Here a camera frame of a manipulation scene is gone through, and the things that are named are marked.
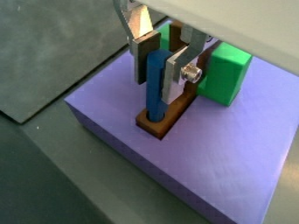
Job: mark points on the green U-shaped block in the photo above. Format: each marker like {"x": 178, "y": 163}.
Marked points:
{"x": 223, "y": 64}

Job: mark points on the blue cylindrical peg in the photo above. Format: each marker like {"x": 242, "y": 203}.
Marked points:
{"x": 155, "y": 105}

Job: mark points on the purple board block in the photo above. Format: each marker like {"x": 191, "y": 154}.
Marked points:
{"x": 221, "y": 158}

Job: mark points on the brown L-shaped bracket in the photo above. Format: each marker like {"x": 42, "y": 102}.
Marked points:
{"x": 158, "y": 129}

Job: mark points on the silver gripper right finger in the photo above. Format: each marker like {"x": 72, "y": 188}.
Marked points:
{"x": 175, "y": 74}

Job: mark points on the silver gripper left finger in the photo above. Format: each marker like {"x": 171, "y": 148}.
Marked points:
{"x": 142, "y": 36}

